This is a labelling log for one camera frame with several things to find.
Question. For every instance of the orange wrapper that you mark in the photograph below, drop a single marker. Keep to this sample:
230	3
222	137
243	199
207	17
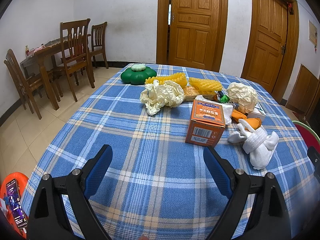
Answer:
255	123

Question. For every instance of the yellow foam net sleeve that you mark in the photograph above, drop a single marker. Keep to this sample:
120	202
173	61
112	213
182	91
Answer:
179	78

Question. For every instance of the blue plaid tablecloth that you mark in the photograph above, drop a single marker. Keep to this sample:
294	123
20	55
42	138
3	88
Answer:
157	184

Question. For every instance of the orange cardboard box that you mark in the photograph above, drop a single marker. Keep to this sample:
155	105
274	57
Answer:
207	123

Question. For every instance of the red basin green rim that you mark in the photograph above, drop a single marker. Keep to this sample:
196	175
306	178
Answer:
310	137

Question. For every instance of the wooden chair left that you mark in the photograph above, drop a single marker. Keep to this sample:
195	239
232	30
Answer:
26	85

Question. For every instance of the small green black toy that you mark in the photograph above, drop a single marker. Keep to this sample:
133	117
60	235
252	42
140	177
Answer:
223	98

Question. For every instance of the wall electrical panel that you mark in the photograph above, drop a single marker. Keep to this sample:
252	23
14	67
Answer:
313	34

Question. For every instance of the cream paper ball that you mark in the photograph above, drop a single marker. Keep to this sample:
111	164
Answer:
245	96

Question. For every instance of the cream paper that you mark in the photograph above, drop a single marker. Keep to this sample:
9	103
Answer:
156	96

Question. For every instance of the wooden dining table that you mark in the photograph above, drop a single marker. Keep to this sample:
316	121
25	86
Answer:
51	51

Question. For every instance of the orange snack packet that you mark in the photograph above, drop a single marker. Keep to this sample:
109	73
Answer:
190	93

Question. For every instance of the wooden chair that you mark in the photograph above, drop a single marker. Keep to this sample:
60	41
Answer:
98	46
75	52
26	85

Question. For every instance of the right wooden door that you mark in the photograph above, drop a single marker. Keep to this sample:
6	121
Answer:
269	43

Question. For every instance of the green flower-shaped container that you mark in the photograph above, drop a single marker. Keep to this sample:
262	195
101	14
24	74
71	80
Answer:
137	74

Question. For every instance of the white teal medicine box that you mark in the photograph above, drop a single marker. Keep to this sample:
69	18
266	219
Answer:
258	112

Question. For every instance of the low wooden cabinet door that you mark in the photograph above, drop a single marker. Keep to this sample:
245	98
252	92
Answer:
303	91

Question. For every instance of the white sock bundle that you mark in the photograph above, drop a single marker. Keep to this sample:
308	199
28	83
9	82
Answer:
256	143

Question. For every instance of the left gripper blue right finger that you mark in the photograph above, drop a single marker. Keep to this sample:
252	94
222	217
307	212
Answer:
220	170

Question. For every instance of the wooden chair near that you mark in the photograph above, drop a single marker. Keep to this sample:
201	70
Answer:
75	52

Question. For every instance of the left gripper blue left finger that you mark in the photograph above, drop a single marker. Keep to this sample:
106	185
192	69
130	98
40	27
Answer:
95	169

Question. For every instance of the left wooden door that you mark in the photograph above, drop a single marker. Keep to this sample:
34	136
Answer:
193	33

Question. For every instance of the smartphone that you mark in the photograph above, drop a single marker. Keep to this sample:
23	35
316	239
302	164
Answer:
15	205

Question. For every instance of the wooden chair far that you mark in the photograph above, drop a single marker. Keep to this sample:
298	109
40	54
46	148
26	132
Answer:
98	46

